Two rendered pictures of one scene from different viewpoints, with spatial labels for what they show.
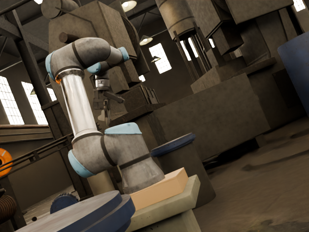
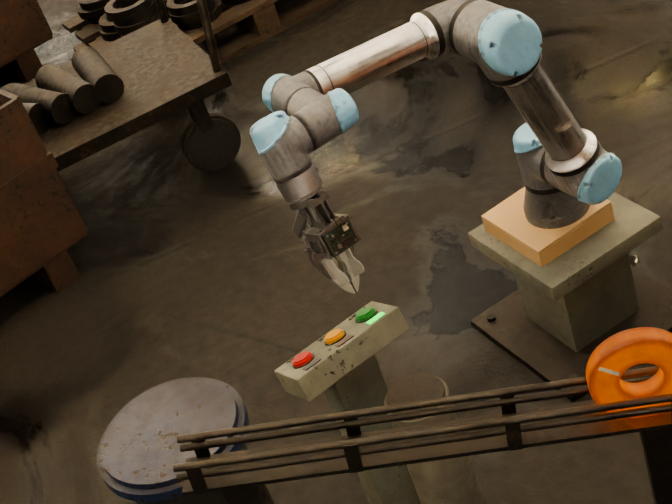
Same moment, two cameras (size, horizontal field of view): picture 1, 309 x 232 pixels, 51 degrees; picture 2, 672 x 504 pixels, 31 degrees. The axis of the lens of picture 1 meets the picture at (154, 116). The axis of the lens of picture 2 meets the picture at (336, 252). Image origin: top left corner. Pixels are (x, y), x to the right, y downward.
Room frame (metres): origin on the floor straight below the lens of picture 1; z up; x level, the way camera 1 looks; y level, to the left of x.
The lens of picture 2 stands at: (2.67, 1.82, 2.00)
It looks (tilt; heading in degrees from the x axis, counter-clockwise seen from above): 35 degrees down; 241
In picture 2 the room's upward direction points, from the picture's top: 20 degrees counter-clockwise
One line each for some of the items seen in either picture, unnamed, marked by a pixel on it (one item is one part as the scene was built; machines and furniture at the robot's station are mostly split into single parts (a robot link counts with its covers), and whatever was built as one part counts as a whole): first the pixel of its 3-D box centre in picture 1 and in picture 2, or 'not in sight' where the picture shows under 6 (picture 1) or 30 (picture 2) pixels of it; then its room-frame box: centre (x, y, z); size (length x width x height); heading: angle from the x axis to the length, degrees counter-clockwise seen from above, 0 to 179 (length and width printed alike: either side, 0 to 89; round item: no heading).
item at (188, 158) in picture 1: (184, 171); (204, 497); (2.14, -0.04, 0.22); 0.32 x 0.32 x 0.43
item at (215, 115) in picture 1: (203, 127); not in sight; (3.58, -0.45, 0.39); 1.03 x 0.83 x 0.77; 100
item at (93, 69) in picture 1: (98, 66); (320, 116); (1.68, 0.17, 0.95); 0.11 x 0.11 x 0.08; 82
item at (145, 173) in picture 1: (139, 172); (553, 190); (1.14, 0.12, 0.40); 0.15 x 0.15 x 0.10
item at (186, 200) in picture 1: (153, 205); (562, 231); (1.13, 0.13, 0.28); 0.32 x 0.32 x 0.04; 80
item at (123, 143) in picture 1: (124, 142); (544, 151); (1.14, 0.13, 0.52); 0.13 x 0.12 x 0.14; 82
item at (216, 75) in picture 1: (227, 103); not in sight; (5.17, -1.15, 0.55); 1.10 x 0.53 x 1.10; 15
